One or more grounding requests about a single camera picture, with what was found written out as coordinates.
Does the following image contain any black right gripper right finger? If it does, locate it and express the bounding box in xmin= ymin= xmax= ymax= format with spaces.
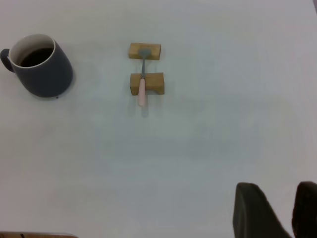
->
xmin=292 ymin=181 xmax=317 ymax=238

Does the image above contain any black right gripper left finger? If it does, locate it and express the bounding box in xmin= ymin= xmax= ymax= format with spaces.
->
xmin=232 ymin=182 xmax=293 ymax=238

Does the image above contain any pink handled metal spoon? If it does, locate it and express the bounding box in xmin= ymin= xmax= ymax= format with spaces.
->
xmin=138 ymin=49 xmax=151 ymax=108

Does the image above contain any dark grey ceramic cup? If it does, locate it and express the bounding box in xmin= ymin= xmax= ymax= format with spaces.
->
xmin=0 ymin=34 xmax=74 ymax=98

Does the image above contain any arched wooden block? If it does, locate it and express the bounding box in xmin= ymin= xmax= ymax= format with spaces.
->
xmin=130 ymin=72 xmax=165 ymax=96

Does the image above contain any flat rectangular wooden block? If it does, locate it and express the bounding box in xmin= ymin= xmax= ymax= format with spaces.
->
xmin=128 ymin=42 xmax=162 ymax=60

